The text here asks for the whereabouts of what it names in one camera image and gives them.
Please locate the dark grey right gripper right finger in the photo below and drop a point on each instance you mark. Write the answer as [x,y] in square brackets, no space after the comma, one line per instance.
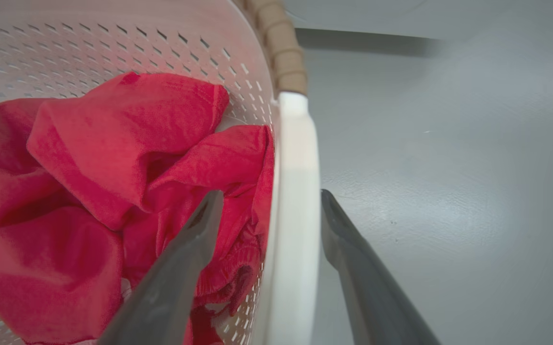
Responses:
[372,292]

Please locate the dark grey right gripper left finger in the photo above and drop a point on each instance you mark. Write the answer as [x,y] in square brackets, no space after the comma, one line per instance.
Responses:
[171,282]

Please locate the white perforated laundry basket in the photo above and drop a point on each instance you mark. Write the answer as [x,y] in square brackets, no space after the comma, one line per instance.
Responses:
[295,201]

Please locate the red garment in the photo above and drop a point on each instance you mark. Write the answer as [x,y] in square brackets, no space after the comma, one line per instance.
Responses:
[89,158]

